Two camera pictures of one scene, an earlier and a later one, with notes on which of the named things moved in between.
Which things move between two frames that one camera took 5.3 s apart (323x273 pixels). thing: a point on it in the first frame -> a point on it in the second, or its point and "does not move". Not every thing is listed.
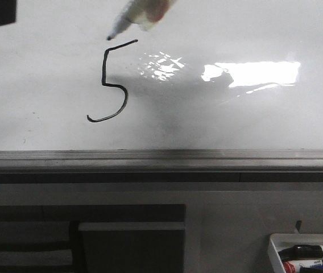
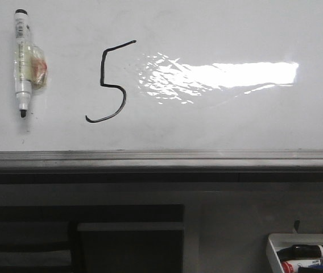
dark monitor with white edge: (133, 247) does not move
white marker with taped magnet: (145, 13) -> (30, 63)
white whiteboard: (215, 75) does not move
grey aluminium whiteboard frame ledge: (162, 166) does not move
